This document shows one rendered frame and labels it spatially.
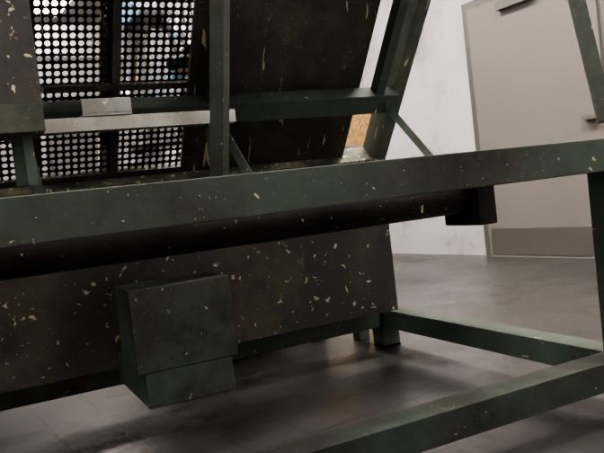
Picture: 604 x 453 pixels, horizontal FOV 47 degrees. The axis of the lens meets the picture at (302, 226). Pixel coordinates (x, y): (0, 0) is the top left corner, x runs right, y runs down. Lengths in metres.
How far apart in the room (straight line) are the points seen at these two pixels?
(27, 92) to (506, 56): 4.69
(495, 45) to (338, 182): 4.61
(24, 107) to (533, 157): 1.26
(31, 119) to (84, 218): 0.47
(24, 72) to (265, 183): 0.66
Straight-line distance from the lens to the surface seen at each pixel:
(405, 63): 2.89
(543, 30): 5.77
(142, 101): 2.49
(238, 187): 1.44
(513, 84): 5.92
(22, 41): 1.80
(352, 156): 3.05
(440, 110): 6.56
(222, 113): 2.02
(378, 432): 1.65
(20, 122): 1.76
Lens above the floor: 0.74
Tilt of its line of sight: 3 degrees down
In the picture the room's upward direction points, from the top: 7 degrees counter-clockwise
